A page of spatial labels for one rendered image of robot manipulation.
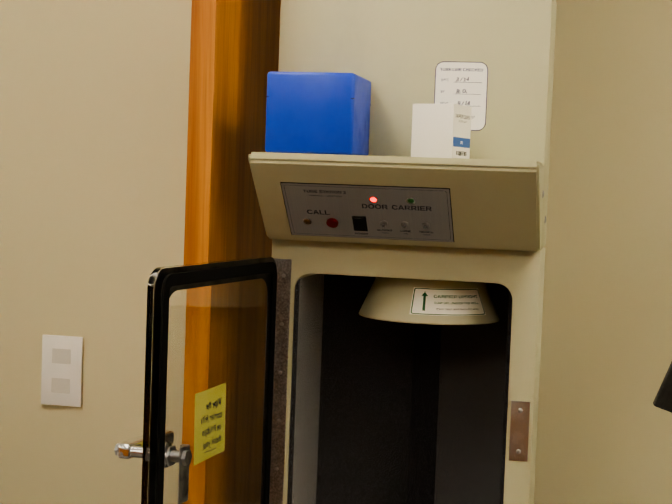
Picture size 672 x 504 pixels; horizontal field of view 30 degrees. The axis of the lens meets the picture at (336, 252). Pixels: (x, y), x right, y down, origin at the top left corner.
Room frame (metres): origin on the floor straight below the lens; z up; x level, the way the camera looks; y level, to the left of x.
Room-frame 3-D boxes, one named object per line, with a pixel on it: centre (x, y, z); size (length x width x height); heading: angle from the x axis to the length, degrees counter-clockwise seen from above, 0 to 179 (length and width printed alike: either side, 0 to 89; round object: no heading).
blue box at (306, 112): (1.44, 0.02, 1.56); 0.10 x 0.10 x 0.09; 78
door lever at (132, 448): (1.29, 0.18, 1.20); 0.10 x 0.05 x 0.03; 160
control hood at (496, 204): (1.42, -0.07, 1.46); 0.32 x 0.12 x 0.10; 78
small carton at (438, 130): (1.41, -0.11, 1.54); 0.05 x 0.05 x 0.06; 61
